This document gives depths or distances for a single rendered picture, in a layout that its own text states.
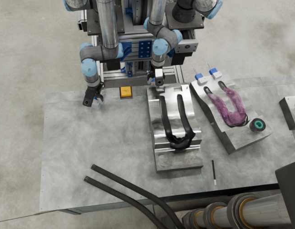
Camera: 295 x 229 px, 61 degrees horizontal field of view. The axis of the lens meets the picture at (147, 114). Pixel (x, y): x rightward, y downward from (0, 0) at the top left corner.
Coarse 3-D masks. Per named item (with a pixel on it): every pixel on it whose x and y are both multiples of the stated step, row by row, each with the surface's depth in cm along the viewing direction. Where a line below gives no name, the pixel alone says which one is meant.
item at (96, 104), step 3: (102, 90) 156; (102, 93) 156; (93, 99) 151; (96, 99) 153; (93, 102) 150; (96, 102) 150; (99, 102) 150; (93, 105) 151; (96, 105) 149; (99, 105) 152; (96, 108) 153; (99, 108) 154
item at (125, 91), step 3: (123, 87) 158; (126, 87) 158; (129, 87) 158; (123, 90) 157; (126, 90) 157; (129, 90) 157; (123, 93) 156; (126, 93) 156; (129, 93) 156; (123, 96) 157
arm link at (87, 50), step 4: (84, 44) 127; (88, 44) 128; (80, 48) 128; (84, 48) 126; (88, 48) 126; (92, 48) 127; (96, 48) 127; (100, 48) 127; (80, 52) 127; (84, 52) 125; (88, 52) 125; (92, 52) 126; (96, 52) 126; (100, 52) 126; (80, 56) 127; (84, 56) 124; (88, 56) 124; (92, 56) 125; (96, 56) 127; (100, 56) 127; (96, 60) 129
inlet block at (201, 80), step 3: (195, 72) 163; (195, 75) 161; (198, 75) 161; (201, 75) 161; (195, 78) 162; (198, 78) 160; (201, 78) 158; (204, 78) 158; (198, 81) 159; (201, 81) 157; (204, 81) 157; (201, 84) 158
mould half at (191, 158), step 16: (176, 96) 151; (160, 112) 147; (176, 112) 147; (192, 112) 148; (160, 128) 139; (176, 128) 139; (192, 128) 139; (160, 144) 135; (192, 144) 140; (160, 160) 137; (176, 160) 138; (192, 160) 138
